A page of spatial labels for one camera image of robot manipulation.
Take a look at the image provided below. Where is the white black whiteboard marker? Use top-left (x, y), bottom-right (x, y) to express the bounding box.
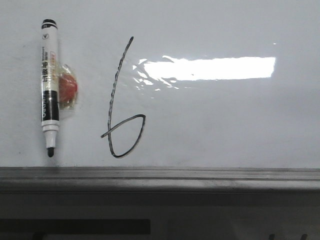
top-left (41, 19), bottom-right (60, 158)

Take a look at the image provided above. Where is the grey aluminium whiteboard frame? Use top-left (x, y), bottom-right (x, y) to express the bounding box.
top-left (0, 166), bottom-right (320, 195)

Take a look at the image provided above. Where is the black table edge strip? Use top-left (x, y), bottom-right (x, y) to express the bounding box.
top-left (0, 219), bottom-right (151, 235)

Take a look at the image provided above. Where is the white whiteboard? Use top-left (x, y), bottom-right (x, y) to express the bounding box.
top-left (0, 0), bottom-right (320, 168)

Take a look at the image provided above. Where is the red magnet taped to marker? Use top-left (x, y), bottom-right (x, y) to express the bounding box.
top-left (58, 64), bottom-right (79, 113)

